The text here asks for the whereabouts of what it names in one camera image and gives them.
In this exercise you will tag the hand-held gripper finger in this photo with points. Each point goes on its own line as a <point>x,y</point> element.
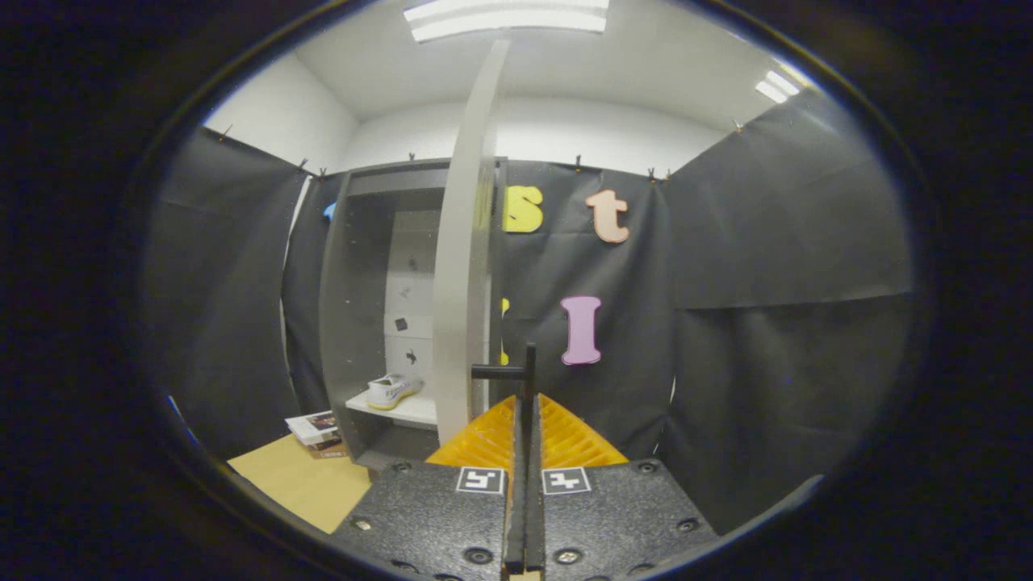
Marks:
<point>535,524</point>
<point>516,524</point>

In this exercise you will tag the white shoe with yellow sole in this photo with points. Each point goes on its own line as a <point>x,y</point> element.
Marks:
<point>391,393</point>

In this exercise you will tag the light grey shoe cabinet door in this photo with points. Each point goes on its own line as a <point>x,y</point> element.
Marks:
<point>464,282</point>

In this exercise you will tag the grey shoe cabinet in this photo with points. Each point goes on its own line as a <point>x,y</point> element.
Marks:
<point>355,323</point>

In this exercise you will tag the brown cover book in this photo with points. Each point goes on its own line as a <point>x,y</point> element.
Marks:
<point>331,450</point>

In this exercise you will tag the white cover book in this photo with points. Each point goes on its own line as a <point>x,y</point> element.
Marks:
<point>311,424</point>

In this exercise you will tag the black backdrop cloth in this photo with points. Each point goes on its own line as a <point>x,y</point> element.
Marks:
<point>767,363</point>

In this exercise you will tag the small ceiling light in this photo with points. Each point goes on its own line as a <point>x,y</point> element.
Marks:
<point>776,85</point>

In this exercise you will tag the long ceiling light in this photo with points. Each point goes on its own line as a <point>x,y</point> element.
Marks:
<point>508,16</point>

